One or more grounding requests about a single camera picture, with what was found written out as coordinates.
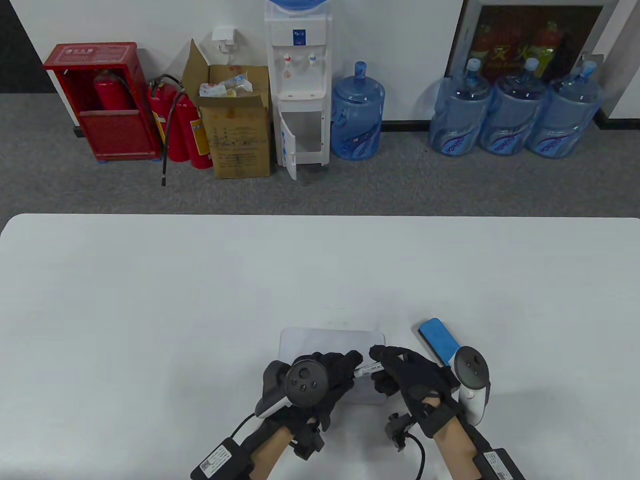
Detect person's right hand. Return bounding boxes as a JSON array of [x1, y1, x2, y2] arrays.
[[369, 345, 468, 438]]

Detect person's left hand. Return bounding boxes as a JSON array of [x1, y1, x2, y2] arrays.
[[270, 351, 364, 433]]

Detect small white whiteboard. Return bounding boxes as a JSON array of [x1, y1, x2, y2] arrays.
[[279, 327, 389, 405]]

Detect blue whiteboard eraser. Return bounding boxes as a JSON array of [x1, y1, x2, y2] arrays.
[[417, 317, 461, 369]]

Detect person's left forearm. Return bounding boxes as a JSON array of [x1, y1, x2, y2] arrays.
[[247, 425, 297, 480]]

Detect black and white controller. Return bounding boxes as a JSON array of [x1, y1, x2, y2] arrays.
[[254, 358, 329, 420], [451, 345, 492, 427]]

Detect black labelled wrist box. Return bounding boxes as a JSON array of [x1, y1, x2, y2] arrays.
[[190, 437, 254, 480], [474, 448, 527, 480]]

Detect open cardboard box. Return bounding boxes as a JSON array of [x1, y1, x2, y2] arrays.
[[181, 39, 274, 180]]

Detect blue water jug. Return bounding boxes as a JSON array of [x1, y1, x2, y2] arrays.
[[330, 61, 387, 161], [428, 58, 494, 157], [479, 57, 549, 156], [526, 60, 606, 160]]

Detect red fire extinguisher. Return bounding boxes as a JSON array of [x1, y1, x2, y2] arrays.
[[93, 69, 136, 111], [172, 92, 214, 170], [147, 74, 192, 187]]

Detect plastic wrappers trash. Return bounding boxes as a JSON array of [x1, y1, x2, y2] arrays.
[[198, 73, 255, 99]]

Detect white water dispenser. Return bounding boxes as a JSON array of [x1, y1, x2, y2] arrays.
[[264, 9, 334, 181]]

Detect red fire extinguisher cabinet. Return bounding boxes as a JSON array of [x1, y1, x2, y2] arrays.
[[43, 42, 162, 163]]

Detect framed glass poster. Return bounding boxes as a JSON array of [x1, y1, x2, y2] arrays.
[[444, 0, 621, 89]]

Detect blue dispenser water bottle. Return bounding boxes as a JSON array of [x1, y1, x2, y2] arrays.
[[269, 0, 329, 15]]

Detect black door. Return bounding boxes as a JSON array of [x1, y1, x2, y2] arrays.
[[0, 0, 56, 95]]

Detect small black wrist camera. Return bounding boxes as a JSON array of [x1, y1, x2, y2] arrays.
[[292, 422, 324, 460], [383, 412, 417, 451]]

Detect black glove cable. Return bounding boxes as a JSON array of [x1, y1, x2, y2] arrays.
[[227, 412, 257, 442], [399, 432, 427, 480]]

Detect white wall socket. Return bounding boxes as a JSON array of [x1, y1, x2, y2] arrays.
[[211, 25, 238, 54]]

